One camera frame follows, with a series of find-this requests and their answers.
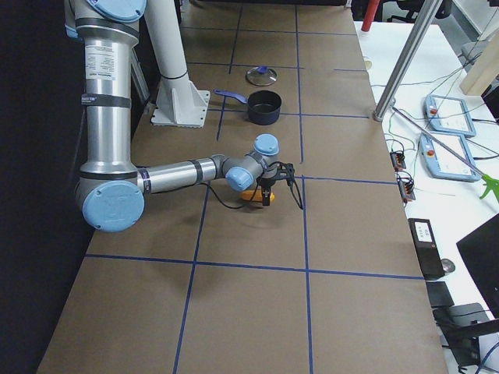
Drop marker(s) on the metal rod green tip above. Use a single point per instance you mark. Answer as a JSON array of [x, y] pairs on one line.
[[491, 184]]

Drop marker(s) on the upper teach pendant tablet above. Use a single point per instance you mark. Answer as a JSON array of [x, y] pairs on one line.
[[449, 114]]

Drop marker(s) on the teach pendant tablet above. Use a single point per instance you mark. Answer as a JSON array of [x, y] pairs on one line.
[[449, 114], [443, 165]]

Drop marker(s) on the black monitor stand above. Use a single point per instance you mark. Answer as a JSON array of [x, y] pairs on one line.
[[462, 327]]

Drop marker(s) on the wooden board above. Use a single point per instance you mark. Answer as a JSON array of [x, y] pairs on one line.
[[485, 68]]

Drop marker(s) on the dark blue saucepan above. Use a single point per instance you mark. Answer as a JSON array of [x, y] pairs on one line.
[[263, 106]]

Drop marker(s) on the lower orange connector block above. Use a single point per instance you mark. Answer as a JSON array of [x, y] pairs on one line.
[[406, 189]]

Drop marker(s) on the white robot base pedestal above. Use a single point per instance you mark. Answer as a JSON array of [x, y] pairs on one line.
[[178, 101]]

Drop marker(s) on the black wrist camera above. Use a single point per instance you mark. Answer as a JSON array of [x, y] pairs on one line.
[[285, 172]]

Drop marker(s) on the lower teach pendant tablet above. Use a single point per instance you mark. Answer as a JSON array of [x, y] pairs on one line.
[[443, 165]]

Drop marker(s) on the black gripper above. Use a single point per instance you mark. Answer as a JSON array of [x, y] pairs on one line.
[[267, 181]]

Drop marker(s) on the red cylinder object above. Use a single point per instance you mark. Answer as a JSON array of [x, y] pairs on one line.
[[370, 14]]

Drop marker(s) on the black monitor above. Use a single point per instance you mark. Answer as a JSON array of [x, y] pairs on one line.
[[479, 252]]

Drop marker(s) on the black power supply box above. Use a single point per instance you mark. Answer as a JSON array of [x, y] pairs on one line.
[[426, 249]]

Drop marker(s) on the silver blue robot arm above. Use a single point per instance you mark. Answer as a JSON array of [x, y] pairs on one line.
[[111, 188]]

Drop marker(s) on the orange connector block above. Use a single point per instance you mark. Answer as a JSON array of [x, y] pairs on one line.
[[406, 189], [398, 160]]

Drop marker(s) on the aluminium frame post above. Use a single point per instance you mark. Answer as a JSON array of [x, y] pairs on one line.
[[424, 19]]

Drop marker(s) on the upper orange connector block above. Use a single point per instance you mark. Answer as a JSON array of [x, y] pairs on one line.
[[398, 160]]

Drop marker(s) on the glass pot lid blue knob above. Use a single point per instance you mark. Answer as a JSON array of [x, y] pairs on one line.
[[261, 76]]

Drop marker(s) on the yellow corn cob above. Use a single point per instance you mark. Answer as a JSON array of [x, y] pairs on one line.
[[254, 196]]

